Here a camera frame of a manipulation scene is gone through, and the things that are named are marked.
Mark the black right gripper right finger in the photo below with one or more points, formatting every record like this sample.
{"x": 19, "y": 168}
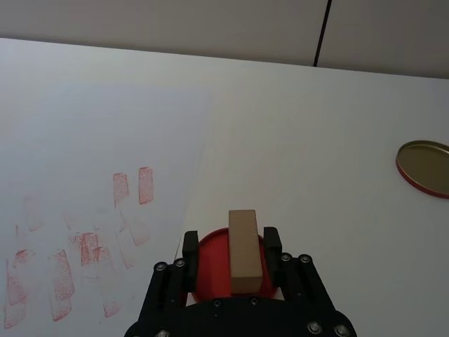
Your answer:
{"x": 298, "y": 281}

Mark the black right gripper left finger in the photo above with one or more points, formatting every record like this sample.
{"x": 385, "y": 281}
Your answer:
{"x": 170, "y": 284}

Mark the tan wooden stamp block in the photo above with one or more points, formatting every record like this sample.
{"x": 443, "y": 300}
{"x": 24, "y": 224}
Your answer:
{"x": 245, "y": 249}

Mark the round red ink pad tin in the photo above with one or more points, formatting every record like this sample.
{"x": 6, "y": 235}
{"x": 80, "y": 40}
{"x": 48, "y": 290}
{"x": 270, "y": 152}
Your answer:
{"x": 214, "y": 267}

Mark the white paper with red stamps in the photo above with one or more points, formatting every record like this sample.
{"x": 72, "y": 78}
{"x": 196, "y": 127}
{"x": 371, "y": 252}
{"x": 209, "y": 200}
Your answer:
{"x": 87, "y": 133}

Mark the gold round lid, red rim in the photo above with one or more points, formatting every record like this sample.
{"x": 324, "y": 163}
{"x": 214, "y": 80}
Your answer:
{"x": 426, "y": 165}

